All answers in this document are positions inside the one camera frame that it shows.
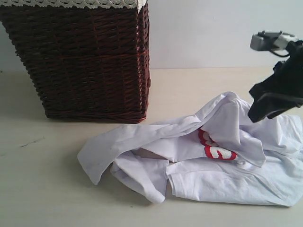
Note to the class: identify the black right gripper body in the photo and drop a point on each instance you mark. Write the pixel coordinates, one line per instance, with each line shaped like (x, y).
(289, 76)

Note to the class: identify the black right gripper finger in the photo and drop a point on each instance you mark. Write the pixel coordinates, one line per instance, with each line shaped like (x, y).
(270, 101)

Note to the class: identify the white t-shirt red print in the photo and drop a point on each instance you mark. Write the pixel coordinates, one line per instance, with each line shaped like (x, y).
(214, 155)

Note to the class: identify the dark brown wicker basket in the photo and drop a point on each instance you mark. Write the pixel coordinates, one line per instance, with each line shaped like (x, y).
(85, 64)

